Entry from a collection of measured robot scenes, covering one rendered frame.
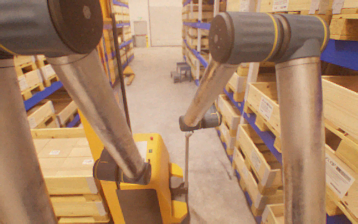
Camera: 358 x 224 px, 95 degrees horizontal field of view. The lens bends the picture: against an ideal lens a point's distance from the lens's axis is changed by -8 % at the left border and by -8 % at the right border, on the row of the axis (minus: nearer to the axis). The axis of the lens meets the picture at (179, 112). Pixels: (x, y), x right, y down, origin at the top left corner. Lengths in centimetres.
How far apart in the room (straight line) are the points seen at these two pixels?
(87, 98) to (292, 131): 61
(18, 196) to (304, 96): 85
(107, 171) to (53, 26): 72
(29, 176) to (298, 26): 85
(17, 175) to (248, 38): 69
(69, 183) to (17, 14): 162
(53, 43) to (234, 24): 40
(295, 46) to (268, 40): 11
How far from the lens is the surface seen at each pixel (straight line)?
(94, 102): 48
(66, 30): 35
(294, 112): 66
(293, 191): 74
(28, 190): 63
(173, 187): 221
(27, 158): 60
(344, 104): 119
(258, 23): 56
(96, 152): 158
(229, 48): 51
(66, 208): 218
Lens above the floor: 215
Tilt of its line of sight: 28 degrees down
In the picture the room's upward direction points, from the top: straight up
